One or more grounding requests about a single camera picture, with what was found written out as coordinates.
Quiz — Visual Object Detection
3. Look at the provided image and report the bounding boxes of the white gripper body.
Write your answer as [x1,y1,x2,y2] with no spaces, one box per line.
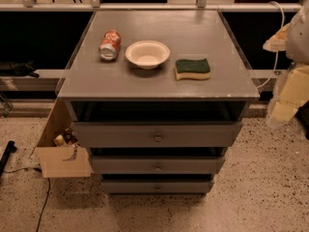
[284,63,309,107]

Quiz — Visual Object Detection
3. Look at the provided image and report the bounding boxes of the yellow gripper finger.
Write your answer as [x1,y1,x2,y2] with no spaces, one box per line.
[268,71,299,123]
[263,23,290,52]

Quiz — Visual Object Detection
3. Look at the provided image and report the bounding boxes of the grey bottom drawer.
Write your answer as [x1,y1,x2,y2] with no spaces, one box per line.
[102,181,213,193]

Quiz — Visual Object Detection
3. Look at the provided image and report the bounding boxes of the grey drawer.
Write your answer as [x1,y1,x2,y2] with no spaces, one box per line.
[102,181,213,193]
[71,122,242,148]
[92,157,225,174]

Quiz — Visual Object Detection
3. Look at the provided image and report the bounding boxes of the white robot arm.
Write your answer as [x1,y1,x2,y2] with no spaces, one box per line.
[263,0,309,127]

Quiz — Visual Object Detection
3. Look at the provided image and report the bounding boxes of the grey drawer cabinet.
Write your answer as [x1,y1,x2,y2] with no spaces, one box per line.
[58,10,259,182]

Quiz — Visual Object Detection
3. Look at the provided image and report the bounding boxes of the grey top drawer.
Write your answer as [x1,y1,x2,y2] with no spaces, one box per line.
[71,122,242,148]

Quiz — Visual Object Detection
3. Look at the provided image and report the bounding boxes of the grey middle drawer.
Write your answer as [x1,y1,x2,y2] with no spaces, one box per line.
[92,157,225,174]

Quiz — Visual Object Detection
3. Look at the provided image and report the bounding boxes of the green yellow sponge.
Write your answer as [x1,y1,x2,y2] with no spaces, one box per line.
[175,58,211,80]

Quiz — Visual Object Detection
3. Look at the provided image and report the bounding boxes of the white paper bowl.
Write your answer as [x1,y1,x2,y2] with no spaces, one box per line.
[126,41,170,70]

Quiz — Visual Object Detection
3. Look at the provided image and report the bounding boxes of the orange soda can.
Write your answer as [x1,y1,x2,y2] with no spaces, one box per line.
[98,30,122,61]

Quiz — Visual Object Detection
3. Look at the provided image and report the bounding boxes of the snack packets in box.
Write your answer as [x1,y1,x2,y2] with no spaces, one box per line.
[53,128,78,147]

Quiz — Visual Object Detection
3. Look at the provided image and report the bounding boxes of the cardboard box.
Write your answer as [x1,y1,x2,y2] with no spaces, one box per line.
[36,101,93,178]

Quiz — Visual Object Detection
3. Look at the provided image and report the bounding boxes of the black bar on floor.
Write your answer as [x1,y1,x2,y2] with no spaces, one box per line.
[0,140,17,177]

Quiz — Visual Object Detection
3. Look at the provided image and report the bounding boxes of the white cable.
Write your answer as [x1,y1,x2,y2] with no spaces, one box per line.
[256,0,287,90]

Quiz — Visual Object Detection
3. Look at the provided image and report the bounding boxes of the metal frame rail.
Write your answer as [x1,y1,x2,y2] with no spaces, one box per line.
[0,70,67,92]

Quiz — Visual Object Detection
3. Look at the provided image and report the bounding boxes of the black object on rail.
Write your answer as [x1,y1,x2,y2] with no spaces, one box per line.
[0,61,40,78]

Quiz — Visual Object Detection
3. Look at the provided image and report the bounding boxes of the black floor cable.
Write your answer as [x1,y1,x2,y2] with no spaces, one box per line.
[3,166,52,232]

